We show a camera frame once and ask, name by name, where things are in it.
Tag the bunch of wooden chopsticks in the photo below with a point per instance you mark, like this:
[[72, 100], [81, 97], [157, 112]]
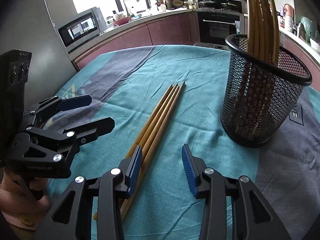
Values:
[[260, 17]]

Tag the woven bamboo basket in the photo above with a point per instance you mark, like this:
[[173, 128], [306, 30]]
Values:
[[178, 4]]

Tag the person's left hand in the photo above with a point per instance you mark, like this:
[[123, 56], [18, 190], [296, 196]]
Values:
[[38, 187]]

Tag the brown wooden chopstick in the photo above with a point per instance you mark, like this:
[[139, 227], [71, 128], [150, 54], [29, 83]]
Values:
[[156, 118], [150, 118], [162, 118], [167, 118]]

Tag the white kitchen countertop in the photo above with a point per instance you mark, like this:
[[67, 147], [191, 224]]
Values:
[[140, 17]]

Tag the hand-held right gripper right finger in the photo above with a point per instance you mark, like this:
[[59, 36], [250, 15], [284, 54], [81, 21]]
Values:
[[190, 170]]

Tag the long pink base cabinet run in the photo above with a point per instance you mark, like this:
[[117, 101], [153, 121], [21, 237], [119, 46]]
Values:
[[130, 37]]

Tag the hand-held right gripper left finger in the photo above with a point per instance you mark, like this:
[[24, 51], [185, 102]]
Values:
[[135, 170]]

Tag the pink bowl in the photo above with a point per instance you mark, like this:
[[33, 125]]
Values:
[[122, 21]]

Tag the pink peninsula base cabinet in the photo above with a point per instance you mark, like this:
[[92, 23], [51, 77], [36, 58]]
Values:
[[292, 47]]

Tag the mint green appliance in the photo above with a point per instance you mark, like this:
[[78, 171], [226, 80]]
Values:
[[307, 27]]

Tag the black integrated stove oven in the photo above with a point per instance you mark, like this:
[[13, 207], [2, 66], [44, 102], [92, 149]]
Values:
[[215, 32]]

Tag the black mesh holder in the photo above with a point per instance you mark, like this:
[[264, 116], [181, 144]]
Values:
[[250, 115]]

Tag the grey refrigerator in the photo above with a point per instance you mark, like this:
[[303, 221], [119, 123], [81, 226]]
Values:
[[37, 30]]

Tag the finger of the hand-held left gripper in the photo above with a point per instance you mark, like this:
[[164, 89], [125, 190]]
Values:
[[75, 102], [100, 127]]

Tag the silver microwave oven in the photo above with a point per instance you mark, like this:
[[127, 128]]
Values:
[[80, 28]]

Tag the teal grey patterned tablecloth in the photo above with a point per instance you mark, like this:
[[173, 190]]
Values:
[[200, 100]]

